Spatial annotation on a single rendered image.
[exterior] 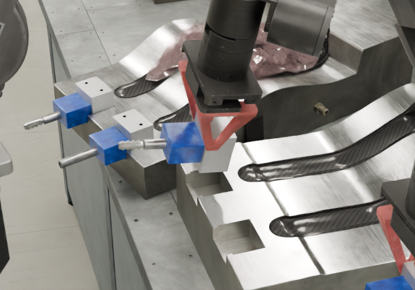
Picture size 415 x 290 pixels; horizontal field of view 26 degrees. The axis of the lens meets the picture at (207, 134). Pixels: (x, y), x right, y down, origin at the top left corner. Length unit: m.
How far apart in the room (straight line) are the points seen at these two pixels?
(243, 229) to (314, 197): 0.10
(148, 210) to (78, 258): 1.15
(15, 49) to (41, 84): 2.41
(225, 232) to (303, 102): 0.33
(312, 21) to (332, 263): 0.27
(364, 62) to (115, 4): 0.56
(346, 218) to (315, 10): 0.27
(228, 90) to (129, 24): 0.71
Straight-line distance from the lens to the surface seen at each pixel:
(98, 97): 1.29
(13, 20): 0.65
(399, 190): 0.85
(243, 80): 0.98
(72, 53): 1.57
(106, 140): 1.21
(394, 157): 1.14
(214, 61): 0.96
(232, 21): 0.93
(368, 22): 1.43
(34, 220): 2.47
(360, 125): 1.20
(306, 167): 1.15
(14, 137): 2.81
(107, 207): 1.72
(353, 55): 1.37
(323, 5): 0.93
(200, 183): 1.13
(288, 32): 0.92
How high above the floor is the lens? 1.55
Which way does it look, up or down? 34 degrees down
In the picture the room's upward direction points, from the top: straight up
